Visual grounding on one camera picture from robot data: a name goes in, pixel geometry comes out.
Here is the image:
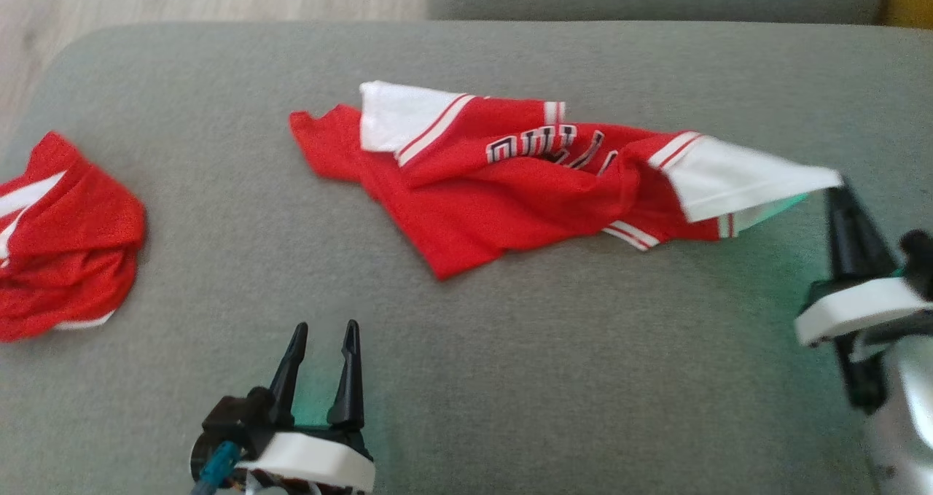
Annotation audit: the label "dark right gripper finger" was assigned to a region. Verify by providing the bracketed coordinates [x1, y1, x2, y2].
[825, 176, 859, 283]
[846, 186, 899, 280]

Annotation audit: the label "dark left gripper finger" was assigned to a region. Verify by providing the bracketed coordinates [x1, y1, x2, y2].
[327, 319, 365, 432]
[268, 322, 309, 427]

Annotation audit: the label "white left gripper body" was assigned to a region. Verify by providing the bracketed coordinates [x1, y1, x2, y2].
[233, 421, 377, 495]

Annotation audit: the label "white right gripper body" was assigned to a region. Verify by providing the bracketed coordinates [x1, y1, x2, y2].
[794, 270, 933, 414]

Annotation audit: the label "red and white jersey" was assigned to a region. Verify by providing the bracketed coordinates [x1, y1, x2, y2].
[289, 80, 844, 281]

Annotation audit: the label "red shorts with white stripes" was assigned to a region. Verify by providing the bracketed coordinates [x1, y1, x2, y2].
[0, 131, 147, 343]

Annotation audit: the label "grey sofa ottoman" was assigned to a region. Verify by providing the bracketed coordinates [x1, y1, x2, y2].
[0, 20, 933, 495]

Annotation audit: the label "black cable with blue plug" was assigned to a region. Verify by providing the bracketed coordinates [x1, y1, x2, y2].
[191, 440, 244, 495]

